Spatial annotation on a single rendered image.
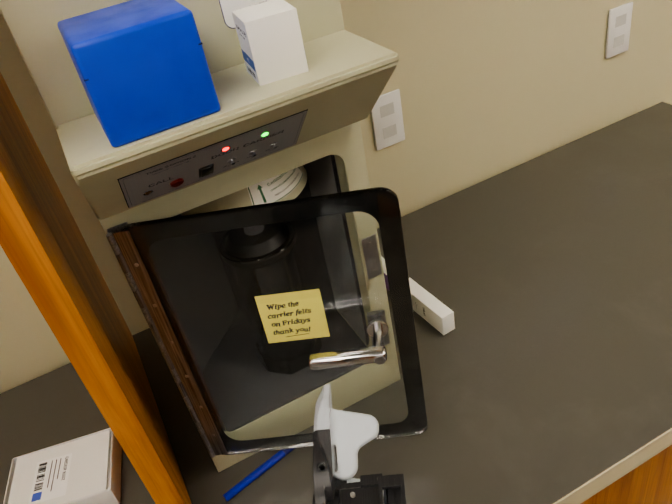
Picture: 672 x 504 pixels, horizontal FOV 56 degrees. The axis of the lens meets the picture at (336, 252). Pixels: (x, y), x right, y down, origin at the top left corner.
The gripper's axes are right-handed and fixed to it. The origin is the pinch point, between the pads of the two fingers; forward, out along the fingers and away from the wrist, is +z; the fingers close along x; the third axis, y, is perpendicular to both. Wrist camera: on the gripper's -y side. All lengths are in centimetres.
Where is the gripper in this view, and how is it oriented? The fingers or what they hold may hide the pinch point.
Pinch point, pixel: (330, 427)
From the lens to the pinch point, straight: 67.5
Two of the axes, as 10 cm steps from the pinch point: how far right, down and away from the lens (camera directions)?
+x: -1.7, -7.9, -5.9
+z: 0.0, -5.9, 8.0
